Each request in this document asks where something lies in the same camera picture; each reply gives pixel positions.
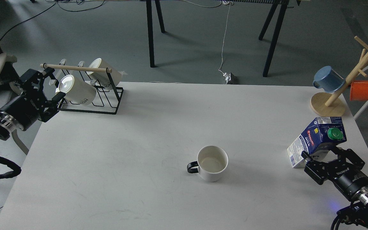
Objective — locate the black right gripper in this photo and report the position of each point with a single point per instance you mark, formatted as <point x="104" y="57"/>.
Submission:
<point x="348" y="178"/>

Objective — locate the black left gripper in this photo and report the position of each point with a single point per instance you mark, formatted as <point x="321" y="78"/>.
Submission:
<point x="31" y="103"/>

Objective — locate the blue white milk carton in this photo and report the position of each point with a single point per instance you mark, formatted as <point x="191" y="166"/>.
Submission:
<point x="317" y="139"/>

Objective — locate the white mug black handle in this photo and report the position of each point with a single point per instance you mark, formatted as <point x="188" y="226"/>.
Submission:
<point x="211" y="163"/>

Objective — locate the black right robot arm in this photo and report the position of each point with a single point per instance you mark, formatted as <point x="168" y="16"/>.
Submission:
<point x="356" y="213"/>

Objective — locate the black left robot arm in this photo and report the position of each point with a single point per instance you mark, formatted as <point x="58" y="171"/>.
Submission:
<point x="9" y="169"/>

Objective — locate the white mug front on rack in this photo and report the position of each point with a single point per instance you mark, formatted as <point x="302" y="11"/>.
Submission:
<point x="76" y="90"/>

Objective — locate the white mug on rack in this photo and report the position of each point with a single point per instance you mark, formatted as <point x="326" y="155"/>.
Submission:
<point x="76" y="90"/>
<point x="103" y="77"/>

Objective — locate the wooden mug tree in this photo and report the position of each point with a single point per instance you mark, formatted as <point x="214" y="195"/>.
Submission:
<point x="329" y="104"/>

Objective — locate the white mug rear on rack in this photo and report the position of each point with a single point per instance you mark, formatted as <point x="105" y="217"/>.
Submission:
<point x="103" y="77"/>

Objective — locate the orange mug on tree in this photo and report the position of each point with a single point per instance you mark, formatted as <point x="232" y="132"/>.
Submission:
<point x="359" y="90"/>

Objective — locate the blue mug on tree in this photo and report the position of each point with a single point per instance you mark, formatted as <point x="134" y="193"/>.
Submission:
<point x="327" y="79"/>

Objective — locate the white power adapter on floor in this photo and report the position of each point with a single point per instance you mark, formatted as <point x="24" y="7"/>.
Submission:
<point x="230" y="78"/>

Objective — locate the black table legs right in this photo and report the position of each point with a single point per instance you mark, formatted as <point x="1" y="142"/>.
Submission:
<point x="283" y="6"/>

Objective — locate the black wire mug rack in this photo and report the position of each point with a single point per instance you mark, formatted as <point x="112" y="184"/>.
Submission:
<point x="105" y="102"/>

